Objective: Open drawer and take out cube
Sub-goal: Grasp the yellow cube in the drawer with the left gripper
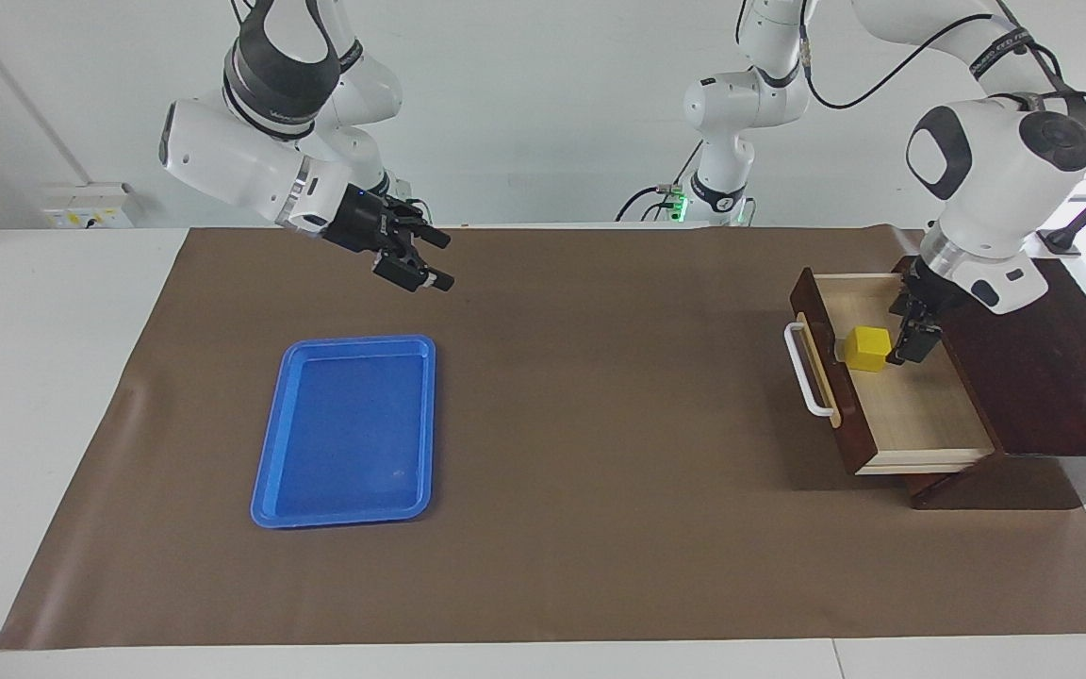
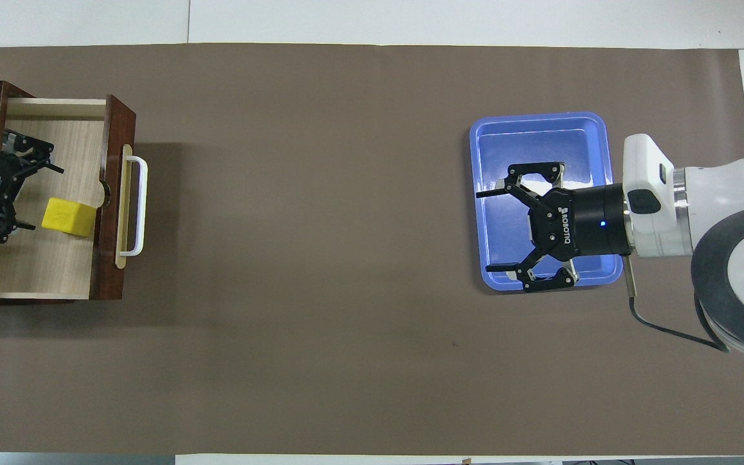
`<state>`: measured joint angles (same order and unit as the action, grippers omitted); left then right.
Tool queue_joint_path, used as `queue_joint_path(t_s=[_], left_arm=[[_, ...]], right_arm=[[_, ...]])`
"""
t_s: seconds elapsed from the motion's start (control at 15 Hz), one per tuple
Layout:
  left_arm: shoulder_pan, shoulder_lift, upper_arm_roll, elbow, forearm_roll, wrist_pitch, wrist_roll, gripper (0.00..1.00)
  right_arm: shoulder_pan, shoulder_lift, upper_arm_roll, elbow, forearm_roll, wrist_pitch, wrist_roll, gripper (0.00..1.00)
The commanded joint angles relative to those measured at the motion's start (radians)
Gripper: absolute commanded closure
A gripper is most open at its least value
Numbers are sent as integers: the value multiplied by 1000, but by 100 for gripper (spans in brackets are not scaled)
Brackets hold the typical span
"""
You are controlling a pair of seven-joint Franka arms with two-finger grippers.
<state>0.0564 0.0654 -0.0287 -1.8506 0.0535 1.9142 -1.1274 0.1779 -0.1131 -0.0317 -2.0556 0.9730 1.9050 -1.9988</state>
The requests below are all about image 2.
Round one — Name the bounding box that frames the dark wooden drawer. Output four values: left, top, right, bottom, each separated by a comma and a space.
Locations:
0, 94, 138, 305

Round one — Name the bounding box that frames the blue plastic tray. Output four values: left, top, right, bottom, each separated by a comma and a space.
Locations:
469, 112, 625, 293

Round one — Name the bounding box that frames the brown table mat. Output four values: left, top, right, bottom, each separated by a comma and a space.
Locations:
0, 43, 744, 457

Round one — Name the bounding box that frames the white drawer handle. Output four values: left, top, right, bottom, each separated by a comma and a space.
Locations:
125, 155, 149, 258

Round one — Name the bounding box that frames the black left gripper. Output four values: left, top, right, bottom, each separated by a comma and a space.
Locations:
0, 130, 65, 245

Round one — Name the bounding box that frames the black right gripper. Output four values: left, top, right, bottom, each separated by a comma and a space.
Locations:
475, 162, 632, 293

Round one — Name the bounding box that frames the yellow cube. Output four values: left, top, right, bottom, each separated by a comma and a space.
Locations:
41, 197, 98, 238

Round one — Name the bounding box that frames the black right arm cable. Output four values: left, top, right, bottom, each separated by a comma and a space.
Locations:
624, 254, 732, 353

